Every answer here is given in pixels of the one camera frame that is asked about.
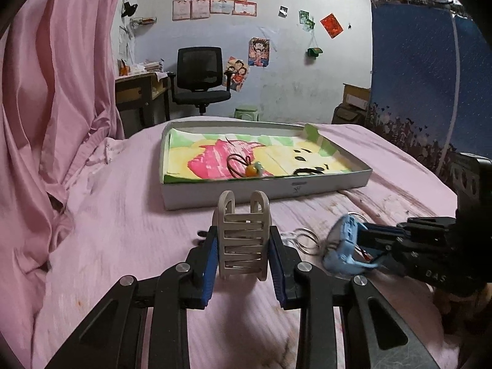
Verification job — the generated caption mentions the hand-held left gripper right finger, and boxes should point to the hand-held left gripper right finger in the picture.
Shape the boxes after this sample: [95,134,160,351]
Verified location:
[269,225,442,369]

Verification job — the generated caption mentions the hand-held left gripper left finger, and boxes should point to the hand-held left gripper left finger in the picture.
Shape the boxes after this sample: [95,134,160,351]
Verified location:
[44,225,220,369]

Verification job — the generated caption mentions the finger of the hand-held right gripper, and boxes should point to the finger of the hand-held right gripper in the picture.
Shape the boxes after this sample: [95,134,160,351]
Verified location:
[367,249,410,276]
[355,221,403,246]

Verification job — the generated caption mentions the blue smart watch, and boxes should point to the blue smart watch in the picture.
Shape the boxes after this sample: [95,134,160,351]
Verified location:
[322,213,381,275]

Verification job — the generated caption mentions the silver bangle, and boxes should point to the silver bangle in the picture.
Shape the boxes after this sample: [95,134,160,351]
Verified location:
[293,228,318,248]
[298,234,322,256]

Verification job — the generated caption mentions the beige hair claw clip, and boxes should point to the beige hair claw clip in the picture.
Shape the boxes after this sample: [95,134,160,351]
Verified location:
[217,190,273,282]

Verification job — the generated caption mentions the white cardboard tray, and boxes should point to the white cardboard tray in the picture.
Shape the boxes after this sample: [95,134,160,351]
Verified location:
[159,120,373,211]

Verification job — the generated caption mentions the person's right hand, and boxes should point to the person's right hand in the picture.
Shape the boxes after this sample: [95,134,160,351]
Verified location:
[432,282,492,335]

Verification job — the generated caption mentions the pink floral bedsheet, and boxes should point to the pink floral bedsheet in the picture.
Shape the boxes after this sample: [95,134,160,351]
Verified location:
[23,115,477,369]

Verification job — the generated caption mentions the cartoon printed tray liner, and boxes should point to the cartoon printed tray liner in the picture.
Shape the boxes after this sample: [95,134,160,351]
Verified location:
[163,129,352,183]

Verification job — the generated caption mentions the brown cardboard box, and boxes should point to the brown cardboard box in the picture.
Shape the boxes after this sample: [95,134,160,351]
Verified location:
[332,104,370,125]

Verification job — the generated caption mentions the open cardboard box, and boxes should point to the open cardboard box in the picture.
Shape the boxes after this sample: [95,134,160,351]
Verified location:
[343,82,371,110]

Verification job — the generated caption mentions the green plastic stool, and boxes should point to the green plastic stool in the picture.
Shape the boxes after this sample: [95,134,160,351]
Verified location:
[234,105,261,121]

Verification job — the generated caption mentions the blue starry cloth wardrobe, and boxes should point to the blue starry cloth wardrobe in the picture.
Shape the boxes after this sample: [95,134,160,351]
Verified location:
[365,0,492,185]

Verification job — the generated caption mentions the green hanging basket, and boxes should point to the green hanging basket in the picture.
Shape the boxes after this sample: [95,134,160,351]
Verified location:
[307,31,323,58]

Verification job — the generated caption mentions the wooden desk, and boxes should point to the wooden desk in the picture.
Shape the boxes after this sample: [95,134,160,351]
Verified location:
[114,71,172,139]

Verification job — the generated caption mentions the black office chair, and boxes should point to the black office chair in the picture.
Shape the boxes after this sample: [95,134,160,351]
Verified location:
[166,47,236,116]

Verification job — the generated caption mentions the stack of books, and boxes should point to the stack of books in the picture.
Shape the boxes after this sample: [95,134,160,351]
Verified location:
[131,61,164,74]

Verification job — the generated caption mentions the pink curtain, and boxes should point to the pink curtain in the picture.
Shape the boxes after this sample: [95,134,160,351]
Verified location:
[0,0,129,289]

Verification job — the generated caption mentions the cartoon children wall poster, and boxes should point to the cartoon children wall poster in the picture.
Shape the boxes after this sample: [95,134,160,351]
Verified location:
[224,56,250,92]

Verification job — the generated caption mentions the red wall paper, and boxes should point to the red wall paper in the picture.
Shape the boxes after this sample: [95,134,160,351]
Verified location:
[320,13,344,39]

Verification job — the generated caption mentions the cartoon boy wall poster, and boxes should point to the cartoon boy wall poster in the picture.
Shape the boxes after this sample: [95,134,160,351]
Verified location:
[248,38,271,67]

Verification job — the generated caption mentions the white wall papers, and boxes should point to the white wall papers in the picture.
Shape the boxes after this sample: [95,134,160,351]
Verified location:
[118,25,135,64]

